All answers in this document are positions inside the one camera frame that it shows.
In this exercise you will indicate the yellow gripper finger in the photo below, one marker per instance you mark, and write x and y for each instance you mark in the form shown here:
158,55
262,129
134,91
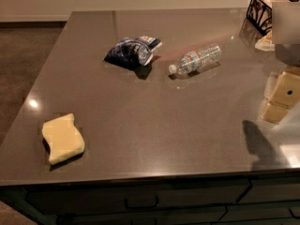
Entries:
282,92

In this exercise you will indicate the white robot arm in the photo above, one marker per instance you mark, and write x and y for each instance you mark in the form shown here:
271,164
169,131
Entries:
286,32

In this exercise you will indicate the dark cabinet drawer handle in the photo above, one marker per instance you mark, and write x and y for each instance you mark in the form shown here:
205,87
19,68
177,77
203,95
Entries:
141,202

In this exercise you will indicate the blue chip bag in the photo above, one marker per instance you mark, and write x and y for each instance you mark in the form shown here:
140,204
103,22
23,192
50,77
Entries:
133,53

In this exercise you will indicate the black wire napkin holder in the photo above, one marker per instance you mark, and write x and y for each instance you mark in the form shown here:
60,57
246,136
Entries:
259,13

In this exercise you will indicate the yellow sponge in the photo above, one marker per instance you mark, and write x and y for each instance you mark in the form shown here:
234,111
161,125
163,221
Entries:
64,139

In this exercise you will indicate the clear plastic water bottle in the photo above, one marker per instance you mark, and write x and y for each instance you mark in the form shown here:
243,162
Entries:
198,60

